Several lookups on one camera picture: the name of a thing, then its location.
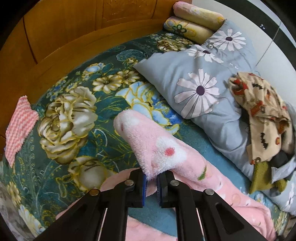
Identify olive green garment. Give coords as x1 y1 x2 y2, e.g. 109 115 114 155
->
248 162 287 194

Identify teal floral bed blanket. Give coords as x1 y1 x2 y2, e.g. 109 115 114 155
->
0 32 290 241

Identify wooden headboard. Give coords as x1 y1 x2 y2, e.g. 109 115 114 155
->
1 1 174 147

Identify pink fleece floral garment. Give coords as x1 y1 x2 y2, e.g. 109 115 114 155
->
55 109 278 241

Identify pink white zigzag towel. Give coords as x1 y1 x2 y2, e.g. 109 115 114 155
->
5 95 39 168

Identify cream cartoon print garment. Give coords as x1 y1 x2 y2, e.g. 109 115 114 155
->
229 72 295 164

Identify light blue grey garment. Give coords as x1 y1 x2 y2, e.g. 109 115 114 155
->
271 156 295 183

